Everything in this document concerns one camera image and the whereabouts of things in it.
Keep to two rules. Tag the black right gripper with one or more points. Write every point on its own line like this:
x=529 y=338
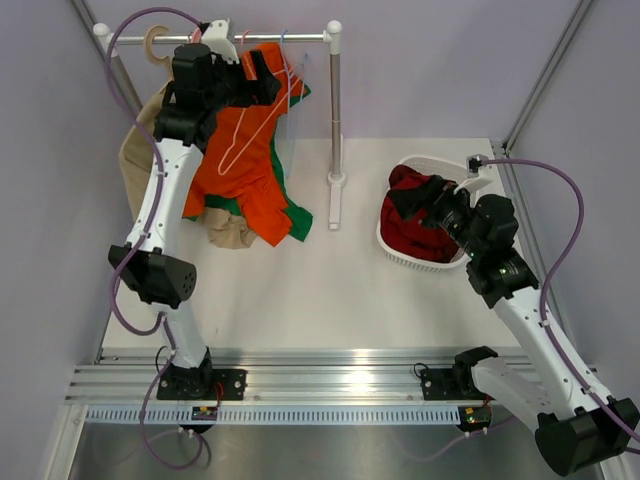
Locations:
x=408 y=202

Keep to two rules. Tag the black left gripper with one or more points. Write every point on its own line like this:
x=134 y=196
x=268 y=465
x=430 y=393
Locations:
x=250 y=91

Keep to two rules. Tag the dark red t shirt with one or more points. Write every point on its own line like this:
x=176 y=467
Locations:
x=410 y=238

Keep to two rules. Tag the pink plastic hanger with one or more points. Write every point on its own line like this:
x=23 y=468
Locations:
x=248 y=143
x=196 y=36

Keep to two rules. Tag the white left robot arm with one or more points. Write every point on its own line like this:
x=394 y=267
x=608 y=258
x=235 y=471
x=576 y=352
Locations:
x=203 y=85

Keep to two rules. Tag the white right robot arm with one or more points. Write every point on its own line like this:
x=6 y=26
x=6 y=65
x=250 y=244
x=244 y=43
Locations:
x=575 y=420

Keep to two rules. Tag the orange t shirt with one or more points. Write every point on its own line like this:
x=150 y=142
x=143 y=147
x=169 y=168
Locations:
x=240 y=170

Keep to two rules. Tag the green t shirt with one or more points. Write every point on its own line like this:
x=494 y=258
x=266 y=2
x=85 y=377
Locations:
x=300 y=222

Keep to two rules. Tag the beige t shirt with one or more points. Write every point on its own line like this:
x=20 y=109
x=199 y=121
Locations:
x=224 y=229

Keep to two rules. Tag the white plastic laundry basket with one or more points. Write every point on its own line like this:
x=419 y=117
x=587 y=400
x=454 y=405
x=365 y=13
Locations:
x=427 y=166

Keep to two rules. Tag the white metal clothes rack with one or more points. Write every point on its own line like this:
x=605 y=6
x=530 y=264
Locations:
x=117 y=76

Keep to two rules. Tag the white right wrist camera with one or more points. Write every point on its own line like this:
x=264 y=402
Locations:
x=477 y=174

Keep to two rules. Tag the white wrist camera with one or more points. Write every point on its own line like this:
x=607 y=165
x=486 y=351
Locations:
x=216 y=36
x=477 y=174

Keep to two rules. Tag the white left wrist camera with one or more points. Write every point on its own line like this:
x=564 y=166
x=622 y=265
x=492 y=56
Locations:
x=216 y=36

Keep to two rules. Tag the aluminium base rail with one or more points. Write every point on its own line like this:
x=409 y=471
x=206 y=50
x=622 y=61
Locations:
x=274 y=377

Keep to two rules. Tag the white slotted cable duct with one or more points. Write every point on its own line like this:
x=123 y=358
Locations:
x=236 y=415

